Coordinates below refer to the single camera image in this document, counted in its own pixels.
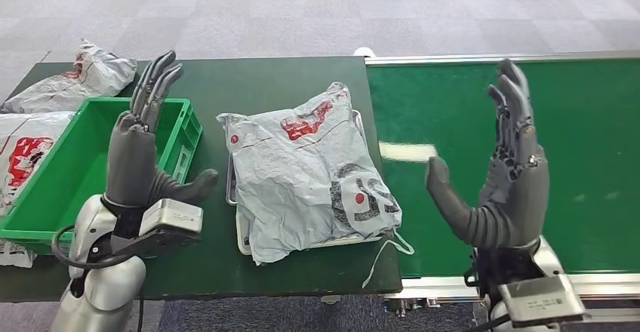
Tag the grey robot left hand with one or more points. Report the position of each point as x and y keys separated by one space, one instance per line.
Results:
x=130 y=160

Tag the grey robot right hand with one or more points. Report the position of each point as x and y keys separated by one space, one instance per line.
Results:
x=520 y=205

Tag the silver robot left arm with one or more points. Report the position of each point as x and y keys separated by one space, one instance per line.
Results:
x=112 y=282

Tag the green plastic basket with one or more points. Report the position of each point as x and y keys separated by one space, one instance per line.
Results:
x=65 y=180

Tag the small grey mailer package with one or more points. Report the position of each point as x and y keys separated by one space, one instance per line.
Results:
x=95 y=77

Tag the white mailer package red print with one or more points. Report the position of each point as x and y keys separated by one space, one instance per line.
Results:
x=20 y=135

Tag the green belt conveyor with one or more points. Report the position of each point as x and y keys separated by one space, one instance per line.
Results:
x=450 y=100

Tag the white electronic scale steel tray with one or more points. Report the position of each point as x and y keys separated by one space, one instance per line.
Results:
x=243 y=237

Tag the white conveyor roller cap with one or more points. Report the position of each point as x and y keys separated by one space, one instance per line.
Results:
x=364 y=53

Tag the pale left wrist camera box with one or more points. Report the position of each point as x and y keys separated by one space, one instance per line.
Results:
x=172 y=217

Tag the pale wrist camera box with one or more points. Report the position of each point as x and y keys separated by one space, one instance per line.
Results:
x=172 y=217
x=540 y=300

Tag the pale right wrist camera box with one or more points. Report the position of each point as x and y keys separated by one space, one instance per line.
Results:
x=540 y=300

